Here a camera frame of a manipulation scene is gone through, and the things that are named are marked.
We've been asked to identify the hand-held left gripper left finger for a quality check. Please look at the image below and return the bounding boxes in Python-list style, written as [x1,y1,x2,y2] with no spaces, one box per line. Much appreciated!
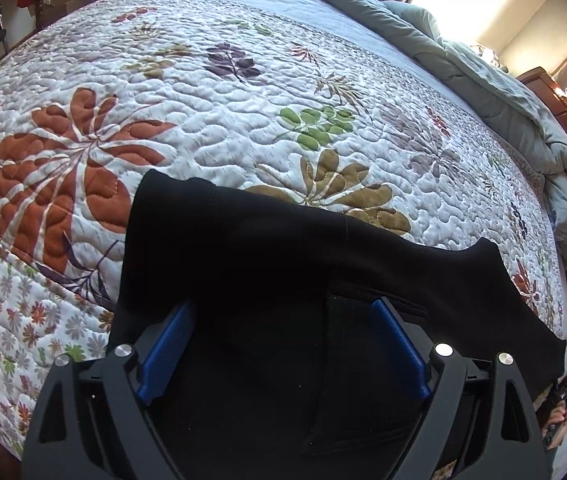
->
[21,300,197,480]

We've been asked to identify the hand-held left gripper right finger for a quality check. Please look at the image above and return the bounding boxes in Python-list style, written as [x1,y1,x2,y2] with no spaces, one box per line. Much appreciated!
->
[369,297,557,480]

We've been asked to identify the black pants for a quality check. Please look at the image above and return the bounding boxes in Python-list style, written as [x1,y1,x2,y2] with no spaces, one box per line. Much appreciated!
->
[106,169,567,466]

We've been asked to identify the person's right hand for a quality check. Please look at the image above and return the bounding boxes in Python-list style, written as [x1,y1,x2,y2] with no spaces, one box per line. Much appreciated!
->
[542,402,567,453]

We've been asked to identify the floral quilted bedspread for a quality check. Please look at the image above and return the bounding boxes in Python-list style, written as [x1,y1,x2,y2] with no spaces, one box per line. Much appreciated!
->
[0,0,567,461]

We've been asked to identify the grey-green comforter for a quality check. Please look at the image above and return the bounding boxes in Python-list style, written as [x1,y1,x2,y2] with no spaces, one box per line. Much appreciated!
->
[236,0,567,268]

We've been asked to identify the bright window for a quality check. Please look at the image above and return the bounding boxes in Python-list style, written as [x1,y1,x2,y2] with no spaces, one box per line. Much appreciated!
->
[408,0,567,63]

